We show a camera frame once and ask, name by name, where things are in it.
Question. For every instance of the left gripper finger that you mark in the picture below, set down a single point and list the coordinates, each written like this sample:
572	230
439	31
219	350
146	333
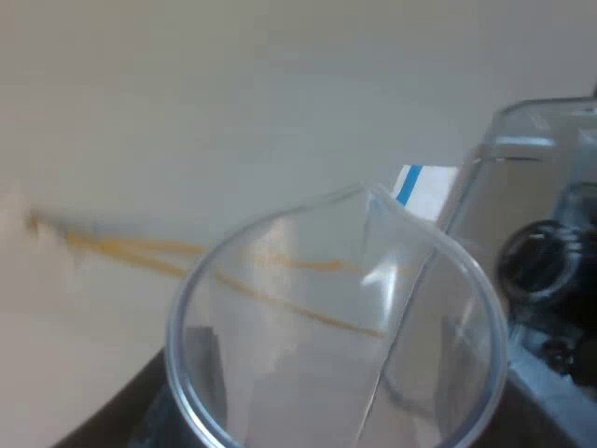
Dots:
156	422

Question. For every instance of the clear measuring glass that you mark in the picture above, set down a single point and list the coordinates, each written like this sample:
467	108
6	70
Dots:
289	354

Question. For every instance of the clear bean box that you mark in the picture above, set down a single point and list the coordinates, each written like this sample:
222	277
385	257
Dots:
527	140

